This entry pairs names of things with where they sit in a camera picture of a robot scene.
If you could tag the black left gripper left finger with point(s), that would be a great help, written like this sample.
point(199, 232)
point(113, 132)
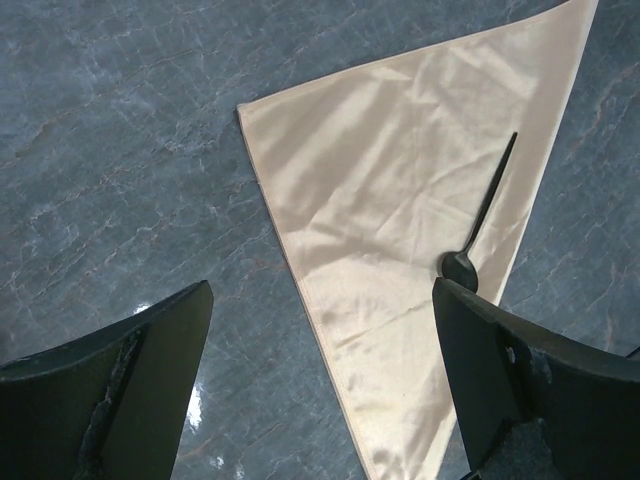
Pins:
point(108, 405)

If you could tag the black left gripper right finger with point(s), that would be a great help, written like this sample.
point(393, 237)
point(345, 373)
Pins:
point(531, 403)

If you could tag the black spoon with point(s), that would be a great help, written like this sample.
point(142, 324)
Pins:
point(457, 266)

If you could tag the peach satin napkin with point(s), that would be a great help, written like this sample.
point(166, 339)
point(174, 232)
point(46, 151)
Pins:
point(371, 174)

